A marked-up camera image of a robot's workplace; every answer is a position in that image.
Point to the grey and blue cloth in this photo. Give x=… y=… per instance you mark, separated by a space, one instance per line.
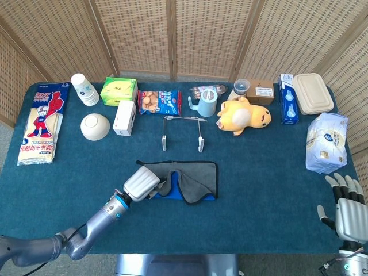
x=198 y=178

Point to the green tissue box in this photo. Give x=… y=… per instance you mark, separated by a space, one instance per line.
x=118 y=89

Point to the clear lidded jar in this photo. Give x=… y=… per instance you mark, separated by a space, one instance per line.
x=241 y=87

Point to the white tissue paper pack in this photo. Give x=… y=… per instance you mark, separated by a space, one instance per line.
x=326 y=143

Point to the wooden rattan folding screen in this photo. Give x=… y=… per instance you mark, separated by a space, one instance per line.
x=201 y=34

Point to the beige lidded food container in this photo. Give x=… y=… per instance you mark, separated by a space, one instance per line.
x=313 y=92

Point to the yellow plush toy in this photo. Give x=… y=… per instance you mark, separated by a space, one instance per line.
x=244 y=115

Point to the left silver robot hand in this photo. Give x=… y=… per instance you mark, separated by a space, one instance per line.
x=141 y=184

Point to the rubber gloves package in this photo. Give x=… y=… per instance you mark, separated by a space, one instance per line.
x=40 y=120

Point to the blue carpet table mat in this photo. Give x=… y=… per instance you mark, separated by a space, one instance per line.
x=258 y=201

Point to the blue and white carton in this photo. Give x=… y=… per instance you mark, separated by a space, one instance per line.
x=289 y=103

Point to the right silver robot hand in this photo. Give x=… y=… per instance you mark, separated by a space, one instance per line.
x=352 y=218

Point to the blue biscuit bag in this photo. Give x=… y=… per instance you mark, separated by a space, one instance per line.
x=158 y=102

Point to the stack of paper cups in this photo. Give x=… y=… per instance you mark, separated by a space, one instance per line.
x=84 y=90

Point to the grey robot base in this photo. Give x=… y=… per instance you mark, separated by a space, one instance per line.
x=178 y=266

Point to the small white carton box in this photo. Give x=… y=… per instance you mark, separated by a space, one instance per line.
x=123 y=118

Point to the clear snack packet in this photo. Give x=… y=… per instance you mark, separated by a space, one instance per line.
x=197 y=92

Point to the brown cardboard box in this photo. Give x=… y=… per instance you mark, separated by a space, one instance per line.
x=260 y=93

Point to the light blue mug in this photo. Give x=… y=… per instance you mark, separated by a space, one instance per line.
x=208 y=105

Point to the beige upturned bowl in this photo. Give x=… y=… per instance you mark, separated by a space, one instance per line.
x=95 y=126

